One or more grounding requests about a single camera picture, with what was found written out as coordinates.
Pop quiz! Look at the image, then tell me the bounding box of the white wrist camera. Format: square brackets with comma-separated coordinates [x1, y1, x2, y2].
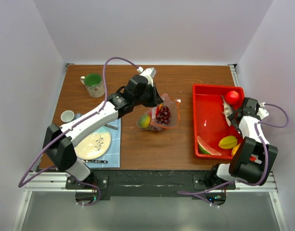
[257, 102, 269, 120]
[137, 67, 157, 86]

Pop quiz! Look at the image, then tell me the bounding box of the yellow star fruit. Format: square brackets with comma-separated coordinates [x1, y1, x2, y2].
[218, 135, 238, 150]

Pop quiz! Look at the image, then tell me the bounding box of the red chili pepper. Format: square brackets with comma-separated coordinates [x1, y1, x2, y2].
[151, 104, 163, 118]

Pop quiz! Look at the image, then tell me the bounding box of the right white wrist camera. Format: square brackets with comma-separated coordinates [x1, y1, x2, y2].
[257, 102, 269, 120]

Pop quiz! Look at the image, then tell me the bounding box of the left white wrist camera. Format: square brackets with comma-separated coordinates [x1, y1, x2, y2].
[137, 67, 157, 86]

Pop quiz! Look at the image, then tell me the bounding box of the small white cup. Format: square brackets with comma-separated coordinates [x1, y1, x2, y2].
[60, 110, 74, 123]

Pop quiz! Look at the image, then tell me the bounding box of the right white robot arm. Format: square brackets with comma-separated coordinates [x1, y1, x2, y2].
[205, 97, 278, 189]

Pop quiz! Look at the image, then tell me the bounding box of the cream ceramic plate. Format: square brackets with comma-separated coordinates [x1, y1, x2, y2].
[75, 126, 111, 160]

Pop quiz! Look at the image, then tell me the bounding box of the blue placemat cloth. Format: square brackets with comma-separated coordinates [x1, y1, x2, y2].
[85, 119, 121, 168]

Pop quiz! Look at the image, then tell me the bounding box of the red plastic tray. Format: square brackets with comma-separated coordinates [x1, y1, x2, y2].
[192, 84, 244, 161]

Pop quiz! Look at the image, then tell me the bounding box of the purple grape bunch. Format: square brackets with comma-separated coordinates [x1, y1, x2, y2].
[156, 106, 171, 125]

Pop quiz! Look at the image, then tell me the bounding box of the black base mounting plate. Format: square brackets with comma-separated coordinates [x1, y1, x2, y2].
[65, 169, 236, 202]

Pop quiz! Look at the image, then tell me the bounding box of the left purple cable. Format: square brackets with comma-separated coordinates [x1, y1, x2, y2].
[17, 56, 141, 206]

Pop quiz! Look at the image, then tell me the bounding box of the red apple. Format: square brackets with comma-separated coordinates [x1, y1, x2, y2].
[224, 90, 240, 105]

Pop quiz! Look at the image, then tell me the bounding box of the green floral mug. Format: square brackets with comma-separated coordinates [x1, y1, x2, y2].
[80, 73, 105, 98]

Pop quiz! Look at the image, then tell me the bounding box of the black handled knife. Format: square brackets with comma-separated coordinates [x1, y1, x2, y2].
[83, 160, 108, 164]

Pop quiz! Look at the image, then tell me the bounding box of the grey toy fish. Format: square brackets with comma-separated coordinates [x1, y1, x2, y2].
[221, 95, 233, 127]

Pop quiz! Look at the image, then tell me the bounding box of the clear zip top bag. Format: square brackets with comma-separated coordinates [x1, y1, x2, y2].
[136, 94, 181, 131]

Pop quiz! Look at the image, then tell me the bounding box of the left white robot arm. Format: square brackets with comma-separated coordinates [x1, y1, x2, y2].
[43, 73, 163, 189]

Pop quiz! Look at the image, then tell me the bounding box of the blue grey small cup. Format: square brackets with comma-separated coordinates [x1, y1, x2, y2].
[74, 113, 82, 120]

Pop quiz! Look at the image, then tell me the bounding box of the yellow green mango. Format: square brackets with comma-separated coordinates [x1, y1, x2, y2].
[138, 114, 151, 128]

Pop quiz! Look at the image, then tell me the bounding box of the metal spoon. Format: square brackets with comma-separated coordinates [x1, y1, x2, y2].
[104, 124, 118, 130]

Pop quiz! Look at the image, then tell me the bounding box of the watermelon slice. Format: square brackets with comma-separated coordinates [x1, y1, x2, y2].
[197, 136, 221, 156]

